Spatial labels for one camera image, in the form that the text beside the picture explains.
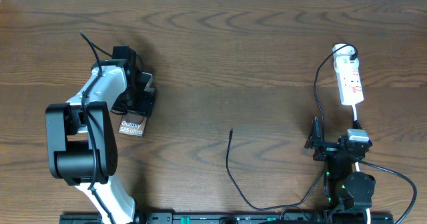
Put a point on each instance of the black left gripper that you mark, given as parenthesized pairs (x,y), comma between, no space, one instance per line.
(143,108)

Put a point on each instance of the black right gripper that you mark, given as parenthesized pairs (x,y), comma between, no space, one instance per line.
(325,150)

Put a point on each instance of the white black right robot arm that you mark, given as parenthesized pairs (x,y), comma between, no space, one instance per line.
(349,191)

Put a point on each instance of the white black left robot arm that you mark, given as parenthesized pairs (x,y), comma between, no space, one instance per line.
(81,144)

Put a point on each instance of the white power strip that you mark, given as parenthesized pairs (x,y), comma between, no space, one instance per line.
(348,78)

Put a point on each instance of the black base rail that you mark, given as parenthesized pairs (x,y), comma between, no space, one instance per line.
(288,217)

